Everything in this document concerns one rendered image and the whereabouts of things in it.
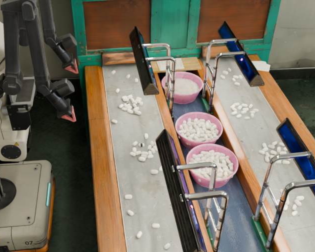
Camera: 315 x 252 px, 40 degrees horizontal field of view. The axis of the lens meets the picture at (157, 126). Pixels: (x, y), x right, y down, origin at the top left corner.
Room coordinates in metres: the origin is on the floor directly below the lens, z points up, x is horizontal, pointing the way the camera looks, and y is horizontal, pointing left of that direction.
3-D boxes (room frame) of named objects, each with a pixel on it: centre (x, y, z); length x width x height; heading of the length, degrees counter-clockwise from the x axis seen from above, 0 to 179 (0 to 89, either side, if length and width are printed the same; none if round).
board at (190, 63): (2.50, -0.11, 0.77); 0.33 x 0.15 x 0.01; 101
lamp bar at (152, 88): (2.06, 0.09, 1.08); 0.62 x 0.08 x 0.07; 11
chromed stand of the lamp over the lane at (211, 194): (1.12, -0.17, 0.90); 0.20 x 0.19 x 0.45; 11
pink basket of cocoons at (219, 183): (1.57, -0.29, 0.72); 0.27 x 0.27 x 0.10
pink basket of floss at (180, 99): (2.28, -0.15, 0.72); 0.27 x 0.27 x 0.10
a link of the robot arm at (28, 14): (1.57, 0.51, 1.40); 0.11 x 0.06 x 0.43; 8
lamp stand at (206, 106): (2.15, -0.38, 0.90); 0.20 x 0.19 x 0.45; 11
